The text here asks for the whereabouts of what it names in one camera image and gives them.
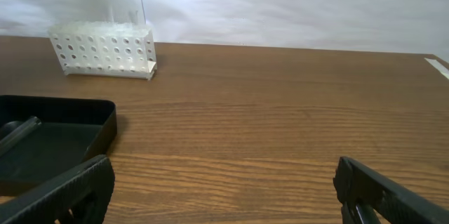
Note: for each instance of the black tray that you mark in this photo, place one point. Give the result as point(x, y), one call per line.
point(52, 143)

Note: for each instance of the white test tube rack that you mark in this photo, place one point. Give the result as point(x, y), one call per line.
point(105, 55)

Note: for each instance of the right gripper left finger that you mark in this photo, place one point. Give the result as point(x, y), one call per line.
point(63, 196)

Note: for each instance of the clear test tube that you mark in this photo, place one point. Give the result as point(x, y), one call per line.
point(21, 131)
point(112, 15)

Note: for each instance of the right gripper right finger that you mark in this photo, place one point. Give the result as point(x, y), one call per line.
point(386, 199)

